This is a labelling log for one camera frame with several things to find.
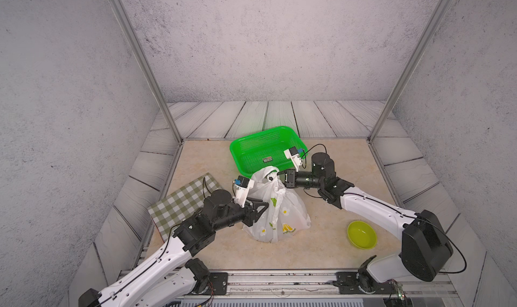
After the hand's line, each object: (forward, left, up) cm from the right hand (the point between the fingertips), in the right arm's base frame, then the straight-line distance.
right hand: (271, 179), depth 72 cm
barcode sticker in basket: (+30, +2, -26) cm, 40 cm away
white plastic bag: (-7, -5, -12) cm, 15 cm away
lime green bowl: (-10, -37, -25) cm, 46 cm away
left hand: (-9, +1, -2) cm, 9 cm away
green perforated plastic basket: (+35, +12, -26) cm, 45 cm away
